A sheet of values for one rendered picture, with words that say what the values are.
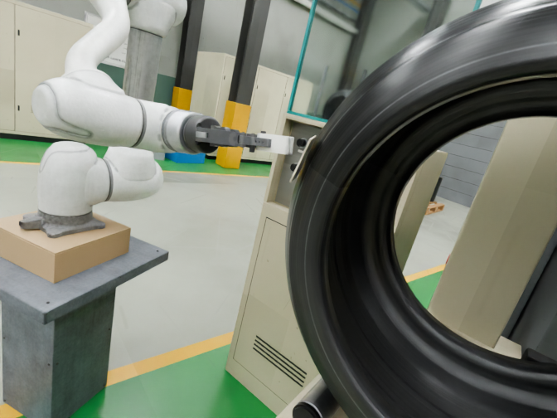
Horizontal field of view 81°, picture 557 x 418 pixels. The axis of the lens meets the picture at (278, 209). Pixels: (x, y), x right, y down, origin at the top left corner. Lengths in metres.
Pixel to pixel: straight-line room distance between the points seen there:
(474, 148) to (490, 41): 9.66
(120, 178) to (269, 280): 0.71
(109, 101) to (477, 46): 0.57
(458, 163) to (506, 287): 9.39
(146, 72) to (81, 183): 0.41
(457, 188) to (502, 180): 9.35
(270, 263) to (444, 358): 0.88
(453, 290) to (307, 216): 0.43
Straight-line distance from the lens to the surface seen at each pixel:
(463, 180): 10.01
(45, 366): 1.46
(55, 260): 1.15
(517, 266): 0.73
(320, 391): 0.53
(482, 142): 9.97
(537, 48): 0.35
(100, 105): 0.68
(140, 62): 1.23
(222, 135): 0.59
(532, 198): 0.71
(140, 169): 1.26
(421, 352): 0.69
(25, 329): 1.45
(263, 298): 1.49
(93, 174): 1.21
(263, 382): 1.68
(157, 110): 0.75
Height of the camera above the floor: 1.28
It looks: 17 degrees down
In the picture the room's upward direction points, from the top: 14 degrees clockwise
